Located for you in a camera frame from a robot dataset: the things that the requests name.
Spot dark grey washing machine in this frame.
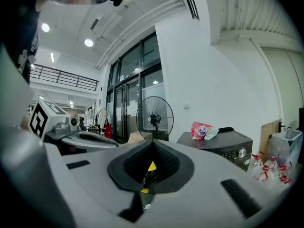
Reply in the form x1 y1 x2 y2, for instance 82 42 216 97
176 130 253 172

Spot white ceiling air conditioner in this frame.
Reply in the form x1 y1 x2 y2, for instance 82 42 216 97
89 10 122 40

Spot white ceiling pipes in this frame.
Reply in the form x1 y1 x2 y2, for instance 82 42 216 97
95 0 186 70

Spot black pedestal fan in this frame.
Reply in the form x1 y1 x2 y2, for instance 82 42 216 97
136 95 174 142

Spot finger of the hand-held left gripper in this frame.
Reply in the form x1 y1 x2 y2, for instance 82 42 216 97
61 131 119 149

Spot brown cardboard box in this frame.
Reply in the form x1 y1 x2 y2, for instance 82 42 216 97
127 131 153 144

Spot red snack packet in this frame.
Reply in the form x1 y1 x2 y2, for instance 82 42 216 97
191 121 213 140

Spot black ceiling air vent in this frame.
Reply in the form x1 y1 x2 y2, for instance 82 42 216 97
179 0 200 21

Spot person's black t-shirt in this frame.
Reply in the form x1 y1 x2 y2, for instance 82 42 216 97
0 2 40 85

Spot black-framed glass door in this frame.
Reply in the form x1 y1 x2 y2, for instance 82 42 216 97
106 31 167 144

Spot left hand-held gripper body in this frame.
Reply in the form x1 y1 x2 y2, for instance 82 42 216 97
28 98 87 155

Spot clear bottle with red handle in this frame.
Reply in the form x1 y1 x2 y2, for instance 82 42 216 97
276 161 294 177
250 151 265 173
253 165 274 183
264 154 279 173
276 173 294 188

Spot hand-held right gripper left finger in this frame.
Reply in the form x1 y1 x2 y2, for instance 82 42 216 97
45 139 153 228

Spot grey bin with plastic bag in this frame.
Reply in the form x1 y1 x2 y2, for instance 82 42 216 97
267 129 304 166

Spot brown cardboard sheet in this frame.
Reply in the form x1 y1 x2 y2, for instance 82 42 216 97
259 118 283 157

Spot yellow box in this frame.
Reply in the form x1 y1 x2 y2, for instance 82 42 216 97
140 161 158 194

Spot clothes rack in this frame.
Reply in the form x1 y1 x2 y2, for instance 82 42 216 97
94 107 112 137

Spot black balcony railing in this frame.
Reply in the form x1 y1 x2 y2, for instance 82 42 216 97
29 64 99 92

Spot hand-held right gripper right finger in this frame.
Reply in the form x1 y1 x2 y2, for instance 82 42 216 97
152 139 285 228

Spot pale translucent pouch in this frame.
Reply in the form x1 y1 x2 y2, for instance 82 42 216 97
203 127 219 141

